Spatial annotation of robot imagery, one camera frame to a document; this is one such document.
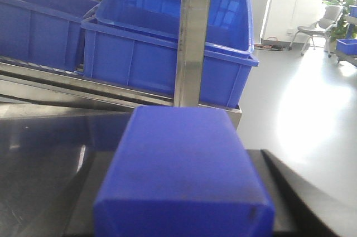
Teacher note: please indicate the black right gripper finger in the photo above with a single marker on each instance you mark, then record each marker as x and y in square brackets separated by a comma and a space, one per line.
[302, 209]

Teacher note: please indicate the blue bottle part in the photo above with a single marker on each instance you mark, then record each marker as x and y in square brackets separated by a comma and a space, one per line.
[182, 172]

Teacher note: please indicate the small blue tray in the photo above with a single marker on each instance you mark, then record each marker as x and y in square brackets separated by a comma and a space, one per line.
[347, 46]

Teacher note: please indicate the green potted plant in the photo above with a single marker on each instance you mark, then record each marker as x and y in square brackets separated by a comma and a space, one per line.
[341, 30]

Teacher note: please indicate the grey office chair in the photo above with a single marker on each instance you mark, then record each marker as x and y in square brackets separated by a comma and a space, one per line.
[321, 28]

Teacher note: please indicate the blue bin centre right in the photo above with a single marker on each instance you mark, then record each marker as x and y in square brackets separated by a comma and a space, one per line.
[145, 62]

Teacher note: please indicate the blue bin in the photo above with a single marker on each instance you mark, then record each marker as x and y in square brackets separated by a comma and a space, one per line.
[44, 32]
[229, 25]
[145, 62]

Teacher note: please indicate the blue bin far right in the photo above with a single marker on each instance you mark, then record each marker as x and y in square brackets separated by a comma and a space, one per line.
[229, 25]

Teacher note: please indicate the blue bin centre left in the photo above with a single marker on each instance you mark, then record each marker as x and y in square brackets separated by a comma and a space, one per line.
[44, 32]

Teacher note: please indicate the steel workbench shelf frame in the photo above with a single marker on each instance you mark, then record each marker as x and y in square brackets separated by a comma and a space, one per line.
[44, 85]

